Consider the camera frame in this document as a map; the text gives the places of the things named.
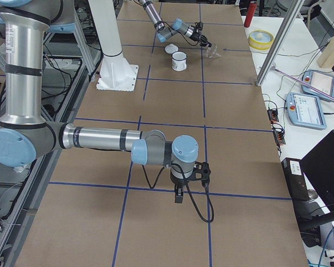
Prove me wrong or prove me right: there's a reacher grabber stick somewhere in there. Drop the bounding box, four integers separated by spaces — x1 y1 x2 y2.
270 67 334 102

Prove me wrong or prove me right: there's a clear glass funnel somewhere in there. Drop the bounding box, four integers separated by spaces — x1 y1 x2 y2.
204 44 221 58

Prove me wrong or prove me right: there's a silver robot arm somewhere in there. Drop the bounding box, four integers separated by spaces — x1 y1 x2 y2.
0 1 198 203
137 0 212 47

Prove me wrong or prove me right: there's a white enamel mug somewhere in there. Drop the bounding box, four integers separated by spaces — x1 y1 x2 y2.
172 51 187 72

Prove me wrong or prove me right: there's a black monitor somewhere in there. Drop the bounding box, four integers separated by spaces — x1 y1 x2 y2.
300 130 334 210

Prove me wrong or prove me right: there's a red cylindrical bottle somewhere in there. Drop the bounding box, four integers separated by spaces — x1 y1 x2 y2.
244 1 257 28

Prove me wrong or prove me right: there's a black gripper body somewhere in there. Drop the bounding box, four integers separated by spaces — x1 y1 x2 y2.
190 32 204 43
170 175 189 193

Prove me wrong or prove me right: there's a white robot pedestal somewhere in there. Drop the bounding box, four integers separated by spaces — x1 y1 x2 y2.
89 0 139 92

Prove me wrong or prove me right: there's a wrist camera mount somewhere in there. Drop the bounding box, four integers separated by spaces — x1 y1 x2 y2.
194 22 203 34
188 161 211 188

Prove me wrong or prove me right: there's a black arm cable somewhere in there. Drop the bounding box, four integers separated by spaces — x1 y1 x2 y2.
141 163 214 223

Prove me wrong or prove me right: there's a yellow rimmed bowl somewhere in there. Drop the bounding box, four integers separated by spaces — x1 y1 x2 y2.
248 29 274 50

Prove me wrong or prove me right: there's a black computer box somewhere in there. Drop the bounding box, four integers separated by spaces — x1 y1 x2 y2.
281 157 310 201

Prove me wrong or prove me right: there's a teach pendant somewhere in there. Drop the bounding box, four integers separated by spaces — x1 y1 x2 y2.
302 70 334 102
286 92 327 130

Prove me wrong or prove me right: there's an aluminium frame post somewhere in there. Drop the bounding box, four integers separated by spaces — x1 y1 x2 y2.
256 0 304 86

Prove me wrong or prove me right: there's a near teach pendant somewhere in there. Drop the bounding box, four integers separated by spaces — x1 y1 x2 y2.
286 92 327 130

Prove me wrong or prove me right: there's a far teach pendant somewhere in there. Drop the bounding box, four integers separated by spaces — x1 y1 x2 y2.
302 70 334 102

